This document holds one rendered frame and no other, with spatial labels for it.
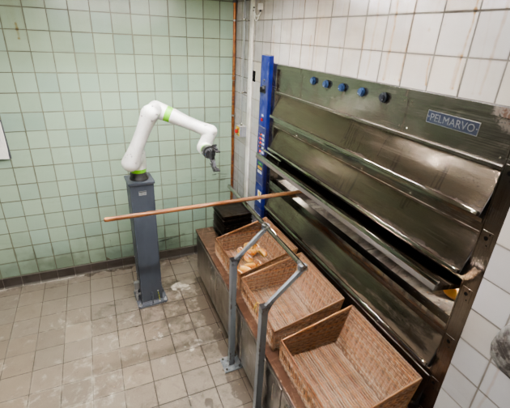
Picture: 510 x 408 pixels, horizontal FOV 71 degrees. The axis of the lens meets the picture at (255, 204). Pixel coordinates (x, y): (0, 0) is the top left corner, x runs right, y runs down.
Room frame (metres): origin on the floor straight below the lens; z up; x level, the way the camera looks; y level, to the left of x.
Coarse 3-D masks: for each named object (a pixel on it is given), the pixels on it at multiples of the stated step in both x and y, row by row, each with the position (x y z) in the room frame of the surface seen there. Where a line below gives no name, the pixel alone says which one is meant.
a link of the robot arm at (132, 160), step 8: (152, 104) 2.57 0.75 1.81; (144, 112) 2.48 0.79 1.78; (152, 112) 2.49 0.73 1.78; (160, 112) 2.63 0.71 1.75; (144, 120) 2.48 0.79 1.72; (152, 120) 2.49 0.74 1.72; (136, 128) 2.52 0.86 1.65; (144, 128) 2.49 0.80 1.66; (136, 136) 2.49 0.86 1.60; (144, 136) 2.50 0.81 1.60; (136, 144) 2.49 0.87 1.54; (144, 144) 2.52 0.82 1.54; (128, 152) 2.49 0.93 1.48; (136, 152) 2.49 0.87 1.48; (128, 160) 2.48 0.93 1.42; (136, 160) 2.49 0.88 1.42; (128, 168) 2.47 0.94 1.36; (136, 168) 2.51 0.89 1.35
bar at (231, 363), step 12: (264, 228) 2.05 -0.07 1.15; (252, 240) 2.03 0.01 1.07; (276, 240) 1.90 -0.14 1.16; (240, 252) 2.00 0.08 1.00; (288, 252) 1.76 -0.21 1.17; (300, 264) 1.64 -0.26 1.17; (264, 312) 1.52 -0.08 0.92; (228, 324) 1.99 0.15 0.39; (264, 324) 1.53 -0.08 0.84; (228, 336) 1.98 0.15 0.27; (264, 336) 1.53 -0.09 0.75; (228, 348) 1.98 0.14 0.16; (264, 348) 1.53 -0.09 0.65; (228, 360) 1.97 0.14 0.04; (264, 360) 1.53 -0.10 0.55
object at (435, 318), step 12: (276, 180) 2.86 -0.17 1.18; (300, 204) 2.39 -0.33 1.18; (312, 216) 2.22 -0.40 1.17; (324, 228) 2.09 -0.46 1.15; (336, 228) 2.05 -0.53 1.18; (348, 240) 1.90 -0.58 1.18; (360, 252) 1.78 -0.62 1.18; (372, 264) 1.66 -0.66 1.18; (384, 276) 1.57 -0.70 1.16; (396, 276) 1.56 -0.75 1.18; (396, 288) 1.49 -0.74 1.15; (408, 288) 1.46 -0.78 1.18; (408, 300) 1.41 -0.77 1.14; (420, 300) 1.37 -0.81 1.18; (432, 312) 1.29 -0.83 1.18; (444, 312) 1.29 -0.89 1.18; (444, 324) 1.23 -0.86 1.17
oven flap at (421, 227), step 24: (288, 144) 2.63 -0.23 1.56; (312, 168) 2.27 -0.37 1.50; (336, 168) 2.09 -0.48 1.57; (336, 192) 1.96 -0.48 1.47; (360, 192) 1.84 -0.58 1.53; (384, 192) 1.71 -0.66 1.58; (384, 216) 1.63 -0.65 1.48; (408, 216) 1.53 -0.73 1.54; (432, 216) 1.44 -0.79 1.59; (408, 240) 1.44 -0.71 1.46; (432, 240) 1.37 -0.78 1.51; (456, 240) 1.30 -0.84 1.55; (456, 264) 1.24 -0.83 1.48
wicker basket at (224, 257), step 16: (256, 224) 2.76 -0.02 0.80; (272, 224) 2.68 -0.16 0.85; (240, 240) 2.70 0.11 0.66; (272, 240) 2.60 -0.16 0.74; (288, 240) 2.43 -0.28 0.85; (224, 256) 2.40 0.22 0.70; (256, 256) 2.59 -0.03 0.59; (272, 256) 2.53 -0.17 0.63; (288, 256) 2.28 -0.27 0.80; (288, 272) 2.29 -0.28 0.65; (240, 288) 2.12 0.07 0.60
